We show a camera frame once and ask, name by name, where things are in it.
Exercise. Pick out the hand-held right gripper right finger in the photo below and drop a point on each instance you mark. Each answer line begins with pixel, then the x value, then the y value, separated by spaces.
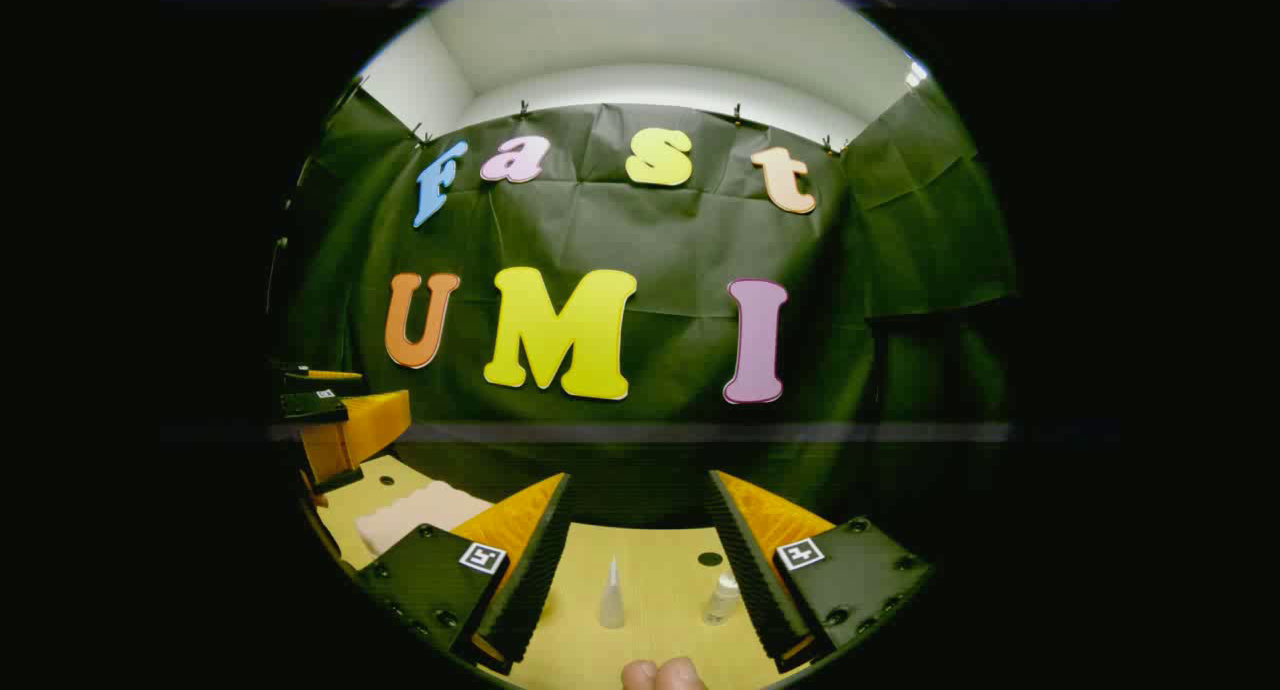
pixel 750 560

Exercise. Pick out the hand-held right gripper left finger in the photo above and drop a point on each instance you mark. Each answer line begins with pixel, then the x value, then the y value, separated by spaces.
pixel 530 580

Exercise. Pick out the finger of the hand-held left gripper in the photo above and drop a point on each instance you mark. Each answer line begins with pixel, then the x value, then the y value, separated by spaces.
pixel 320 381
pixel 370 425

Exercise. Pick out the white pump bottle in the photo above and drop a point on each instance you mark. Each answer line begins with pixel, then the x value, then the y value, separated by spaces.
pixel 721 600

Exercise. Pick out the white skin care tube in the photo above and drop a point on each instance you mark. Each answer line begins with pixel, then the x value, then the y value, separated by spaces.
pixel 612 598

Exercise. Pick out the black backdrop cloth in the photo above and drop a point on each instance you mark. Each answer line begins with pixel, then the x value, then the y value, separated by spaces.
pixel 660 240

